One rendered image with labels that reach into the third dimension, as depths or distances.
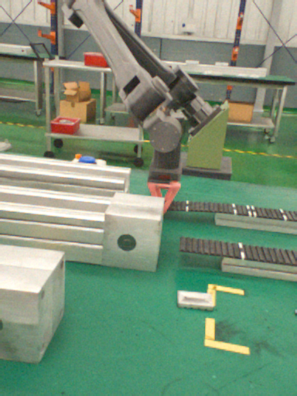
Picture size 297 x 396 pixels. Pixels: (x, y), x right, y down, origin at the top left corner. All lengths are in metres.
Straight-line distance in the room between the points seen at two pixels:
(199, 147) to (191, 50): 7.11
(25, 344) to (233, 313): 0.28
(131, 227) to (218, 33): 7.75
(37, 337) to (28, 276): 0.07
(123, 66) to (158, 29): 7.56
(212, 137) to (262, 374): 0.84
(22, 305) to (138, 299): 0.19
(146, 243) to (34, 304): 0.24
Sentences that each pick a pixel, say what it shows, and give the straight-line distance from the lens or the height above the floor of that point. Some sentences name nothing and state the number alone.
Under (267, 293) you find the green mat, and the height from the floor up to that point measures 0.78.
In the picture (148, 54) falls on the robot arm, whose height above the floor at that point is 1.09.
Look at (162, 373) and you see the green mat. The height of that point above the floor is 0.78.
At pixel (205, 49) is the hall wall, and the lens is 8.32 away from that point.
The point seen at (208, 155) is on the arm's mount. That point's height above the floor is 0.82.
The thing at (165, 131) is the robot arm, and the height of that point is 0.98.
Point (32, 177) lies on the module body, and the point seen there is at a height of 0.85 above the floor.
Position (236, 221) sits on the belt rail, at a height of 0.79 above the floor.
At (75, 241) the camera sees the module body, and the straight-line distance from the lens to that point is 0.69.
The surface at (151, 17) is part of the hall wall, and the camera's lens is 8.46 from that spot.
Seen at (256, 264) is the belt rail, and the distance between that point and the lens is 0.71.
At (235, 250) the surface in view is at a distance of 0.71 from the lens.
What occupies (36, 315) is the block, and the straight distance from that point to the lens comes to 0.48.
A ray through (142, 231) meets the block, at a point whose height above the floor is 0.85.
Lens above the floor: 1.13
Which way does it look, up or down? 21 degrees down
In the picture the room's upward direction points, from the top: 5 degrees clockwise
